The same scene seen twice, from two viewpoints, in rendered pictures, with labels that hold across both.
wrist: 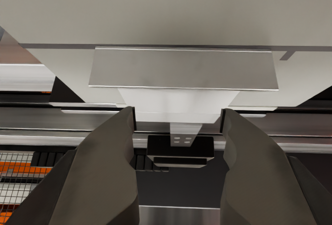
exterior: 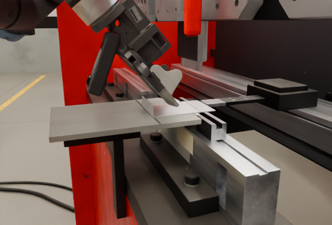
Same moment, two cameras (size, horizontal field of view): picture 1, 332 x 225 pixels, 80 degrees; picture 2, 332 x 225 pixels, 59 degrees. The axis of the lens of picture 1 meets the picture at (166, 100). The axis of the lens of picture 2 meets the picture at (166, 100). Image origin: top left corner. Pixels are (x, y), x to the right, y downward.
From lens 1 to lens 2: 55 cm
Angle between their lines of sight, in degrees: 69
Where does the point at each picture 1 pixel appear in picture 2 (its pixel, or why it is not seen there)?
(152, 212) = (196, 68)
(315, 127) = (219, 92)
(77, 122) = not seen: outside the picture
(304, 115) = not seen: hidden behind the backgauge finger
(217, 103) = not seen: hidden behind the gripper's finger
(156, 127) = (291, 119)
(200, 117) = (192, 102)
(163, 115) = (198, 107)
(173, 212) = (192, 67)
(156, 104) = (186, 109)
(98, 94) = (188, 117)
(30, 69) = (213, 145)
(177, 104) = (182, 107)
